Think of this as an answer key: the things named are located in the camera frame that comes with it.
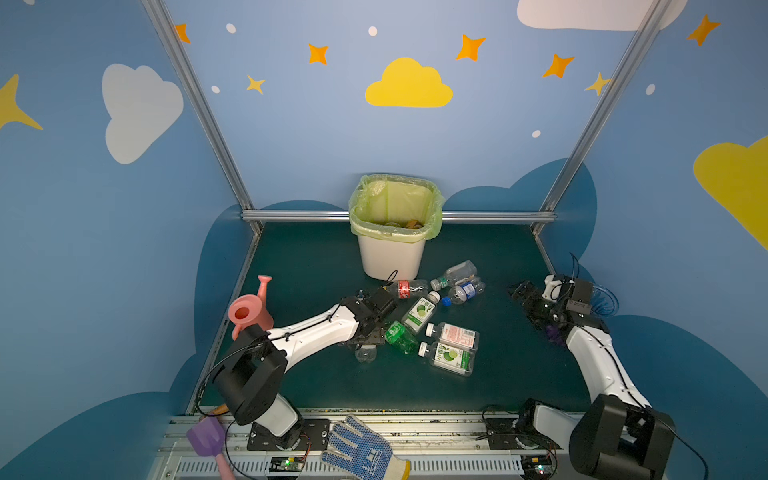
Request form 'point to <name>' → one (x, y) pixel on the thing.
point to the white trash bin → (383, 258)
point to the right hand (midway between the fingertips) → (518, 294)
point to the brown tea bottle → (414, 224)
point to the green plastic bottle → (398, 336)
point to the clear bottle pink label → (454, 335)
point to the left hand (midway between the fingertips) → (370, 337)
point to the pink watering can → (249, 310)
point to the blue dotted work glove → (374, 458)
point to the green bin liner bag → (400, 233)
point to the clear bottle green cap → (455, 274)
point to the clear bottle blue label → (467, 290)
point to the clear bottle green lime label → (448, 357)
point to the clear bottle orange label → (366, 354)
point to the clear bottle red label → (407, 289)
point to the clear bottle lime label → (421, 311)
